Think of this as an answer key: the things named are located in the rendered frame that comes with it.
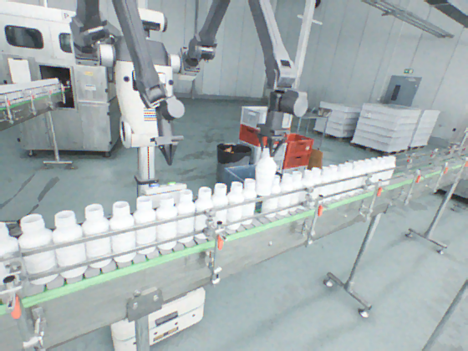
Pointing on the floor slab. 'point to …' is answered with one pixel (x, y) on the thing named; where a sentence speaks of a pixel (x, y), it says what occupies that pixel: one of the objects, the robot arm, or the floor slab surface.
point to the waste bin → (224, 160)
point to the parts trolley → (308, 123)
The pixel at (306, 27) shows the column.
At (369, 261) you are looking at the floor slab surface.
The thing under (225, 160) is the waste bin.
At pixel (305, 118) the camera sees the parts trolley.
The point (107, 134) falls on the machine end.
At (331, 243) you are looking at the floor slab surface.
